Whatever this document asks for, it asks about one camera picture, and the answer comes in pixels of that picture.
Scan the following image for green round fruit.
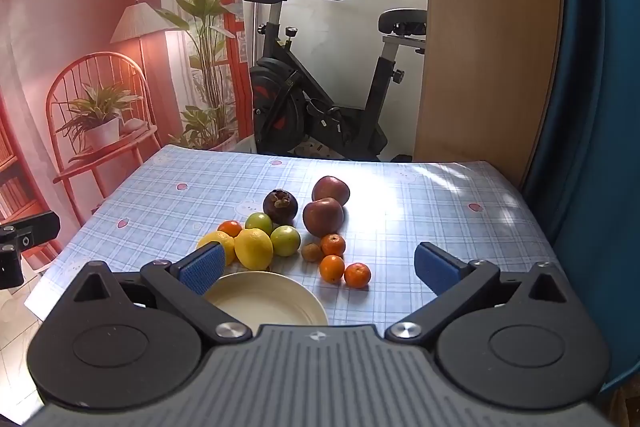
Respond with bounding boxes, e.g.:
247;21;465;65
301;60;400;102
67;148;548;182
270;225;301;257
244;212;274;236

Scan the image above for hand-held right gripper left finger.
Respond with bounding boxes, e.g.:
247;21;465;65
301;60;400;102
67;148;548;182
62;242;253;344

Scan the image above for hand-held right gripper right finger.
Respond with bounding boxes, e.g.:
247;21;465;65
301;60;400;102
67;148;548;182
385;242;576;344

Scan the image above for red apple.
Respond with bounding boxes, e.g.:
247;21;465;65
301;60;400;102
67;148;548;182
312;176;351;206
302;197;346;239

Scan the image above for blue plaid tablecloth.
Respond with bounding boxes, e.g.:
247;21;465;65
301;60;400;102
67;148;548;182
24;144;566;328

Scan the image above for printed room wall poster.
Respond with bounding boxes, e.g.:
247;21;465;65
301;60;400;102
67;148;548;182
0;0;256;273

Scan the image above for yellow lemon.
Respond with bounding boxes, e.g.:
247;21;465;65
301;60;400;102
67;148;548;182
234;228;274;271
196;231;236;267

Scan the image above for dark blue curtain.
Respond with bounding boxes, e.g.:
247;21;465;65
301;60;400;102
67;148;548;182
520;0;640;398

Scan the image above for dark purple mangosteen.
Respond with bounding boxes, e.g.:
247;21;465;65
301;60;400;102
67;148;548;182
263;189;299;227

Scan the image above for pale yellow round plate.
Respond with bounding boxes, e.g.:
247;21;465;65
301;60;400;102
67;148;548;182
204;271;329;327

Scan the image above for wooden board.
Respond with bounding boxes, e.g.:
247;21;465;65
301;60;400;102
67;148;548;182
412;0;566;188

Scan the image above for black exercise bike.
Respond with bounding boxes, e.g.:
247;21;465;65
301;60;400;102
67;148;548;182
241;0;429;162

